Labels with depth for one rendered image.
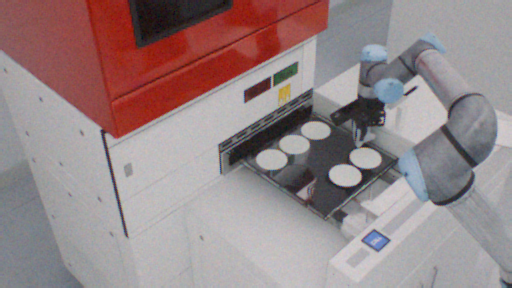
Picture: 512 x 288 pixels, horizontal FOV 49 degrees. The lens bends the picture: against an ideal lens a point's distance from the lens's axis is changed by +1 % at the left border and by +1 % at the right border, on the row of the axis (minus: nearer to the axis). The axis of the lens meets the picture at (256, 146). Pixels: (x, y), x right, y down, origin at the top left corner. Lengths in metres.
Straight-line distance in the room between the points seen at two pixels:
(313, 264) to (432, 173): 0.51
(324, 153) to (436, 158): 0.65
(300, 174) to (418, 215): 0.39
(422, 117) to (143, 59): 0.99
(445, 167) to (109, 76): 0.77
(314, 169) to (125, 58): 0.74
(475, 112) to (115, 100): 0.81
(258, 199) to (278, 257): 0.24
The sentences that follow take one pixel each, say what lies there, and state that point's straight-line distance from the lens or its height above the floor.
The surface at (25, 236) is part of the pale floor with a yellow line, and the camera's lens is 3.03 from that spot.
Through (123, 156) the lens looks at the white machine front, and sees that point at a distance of 1.54.
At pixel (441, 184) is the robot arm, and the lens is 1.30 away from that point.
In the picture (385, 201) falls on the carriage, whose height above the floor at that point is 0.88.
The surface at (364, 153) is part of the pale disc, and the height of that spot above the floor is 0.90.
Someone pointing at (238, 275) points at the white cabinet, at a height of 0.70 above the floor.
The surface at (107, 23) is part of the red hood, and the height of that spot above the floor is 1.53.
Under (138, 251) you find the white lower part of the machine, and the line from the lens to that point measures 1.80.
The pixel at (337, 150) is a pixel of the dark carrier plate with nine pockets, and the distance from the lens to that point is 1.88.
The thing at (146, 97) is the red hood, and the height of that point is 1.30.
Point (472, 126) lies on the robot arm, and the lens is 1.29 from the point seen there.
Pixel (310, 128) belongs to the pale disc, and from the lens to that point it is 1.96.
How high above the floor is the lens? 2.10
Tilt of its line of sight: 40 degrees down
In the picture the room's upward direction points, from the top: 1 degrees counter-clockwise
